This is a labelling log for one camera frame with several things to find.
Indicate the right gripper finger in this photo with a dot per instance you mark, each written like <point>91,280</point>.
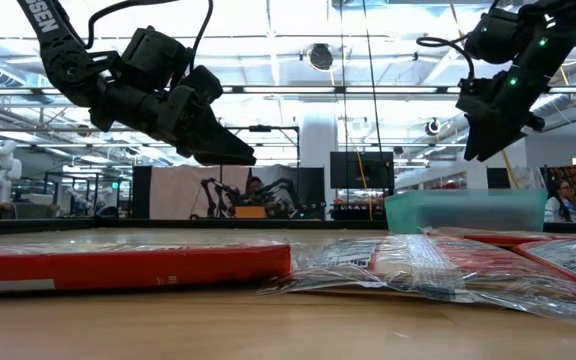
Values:
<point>470,140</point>
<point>493,135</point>

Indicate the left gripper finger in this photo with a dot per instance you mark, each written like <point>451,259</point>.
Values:
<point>213,140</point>
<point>228,162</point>

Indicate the red popcorn bag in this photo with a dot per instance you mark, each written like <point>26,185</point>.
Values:
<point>168,265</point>
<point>493,238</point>
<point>573,257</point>

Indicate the pile of clear-wrapped red packets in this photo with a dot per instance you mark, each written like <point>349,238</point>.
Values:
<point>418,270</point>

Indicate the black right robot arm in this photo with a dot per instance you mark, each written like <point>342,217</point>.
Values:
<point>558,35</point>

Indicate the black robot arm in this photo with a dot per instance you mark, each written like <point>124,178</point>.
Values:
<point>218,195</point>
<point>283,192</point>

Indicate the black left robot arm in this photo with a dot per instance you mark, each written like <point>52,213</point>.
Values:
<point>53,45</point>

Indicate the person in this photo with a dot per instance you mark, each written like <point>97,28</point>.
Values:
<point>254,187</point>
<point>560,205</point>

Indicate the orange box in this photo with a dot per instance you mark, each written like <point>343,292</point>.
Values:
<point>249,212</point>

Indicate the white curtain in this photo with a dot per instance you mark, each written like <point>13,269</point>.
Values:
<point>178,192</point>

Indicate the teal plastic basket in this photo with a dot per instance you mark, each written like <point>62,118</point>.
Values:
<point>493,212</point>

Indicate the black partition panel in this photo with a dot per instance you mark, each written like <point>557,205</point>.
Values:
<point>141,192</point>

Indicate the white pillar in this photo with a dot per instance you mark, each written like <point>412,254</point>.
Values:
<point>318,140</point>

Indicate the black monitor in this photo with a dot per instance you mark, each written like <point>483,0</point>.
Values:
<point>348,170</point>

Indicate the shelf with red goods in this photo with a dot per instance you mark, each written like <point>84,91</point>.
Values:
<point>353,202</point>

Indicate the round black ceiling fixture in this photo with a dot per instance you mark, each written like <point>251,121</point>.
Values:
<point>320,57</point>

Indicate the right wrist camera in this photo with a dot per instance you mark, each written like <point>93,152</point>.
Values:
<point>470,95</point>

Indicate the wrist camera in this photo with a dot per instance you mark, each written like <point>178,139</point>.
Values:
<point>470,95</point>
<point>203,85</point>

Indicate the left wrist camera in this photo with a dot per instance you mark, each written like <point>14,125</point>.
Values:
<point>203,85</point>

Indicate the black aluminium table frame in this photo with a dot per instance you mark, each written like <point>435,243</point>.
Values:
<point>168,226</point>

